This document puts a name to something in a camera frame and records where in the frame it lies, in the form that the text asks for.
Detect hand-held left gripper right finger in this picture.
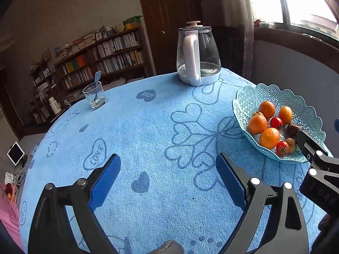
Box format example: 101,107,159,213
215,153,310,254

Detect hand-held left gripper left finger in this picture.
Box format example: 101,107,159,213
28,153,122,254

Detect large red tomato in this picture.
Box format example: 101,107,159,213
276,141,290,157

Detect small mandarin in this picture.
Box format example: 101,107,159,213
278,106,293,126
258,101,276,120

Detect light blue plastic basket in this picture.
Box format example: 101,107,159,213
232,83,327,163

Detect small red tomato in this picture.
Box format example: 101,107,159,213
270,117,283,131

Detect large orange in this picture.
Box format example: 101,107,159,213
259,127,281,150

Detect medium orange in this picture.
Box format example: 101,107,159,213
248,115,268,135

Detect blue printed tablecloth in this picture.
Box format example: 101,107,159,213
20,67,334,254

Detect clear drinking glass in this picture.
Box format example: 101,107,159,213
82,81,108,110

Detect white thermos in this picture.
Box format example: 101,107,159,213
48,97,60,114

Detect white tablet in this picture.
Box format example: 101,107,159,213
7,141,25,165

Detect pink blanket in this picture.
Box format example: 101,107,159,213
0,182,24,254

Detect metal storage rack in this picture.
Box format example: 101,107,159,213
29,55,67,123

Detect dark wooden chair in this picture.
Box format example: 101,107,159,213
212,25,247,75

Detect wooden bookshelf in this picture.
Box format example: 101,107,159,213
54,26,150,104

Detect window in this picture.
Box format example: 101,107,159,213
244,0,339,40

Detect rows of books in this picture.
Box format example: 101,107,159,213
57,32,145,89

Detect patterned curtain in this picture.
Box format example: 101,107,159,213
196,0,255,82

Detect green box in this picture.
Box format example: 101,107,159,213
123,15,144,25

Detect dark wooden door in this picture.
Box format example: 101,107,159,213
135,0,212,77

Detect black cables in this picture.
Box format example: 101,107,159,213
12,172,27,191

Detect glass kettle with white handle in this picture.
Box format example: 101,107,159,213
176,21,222,87

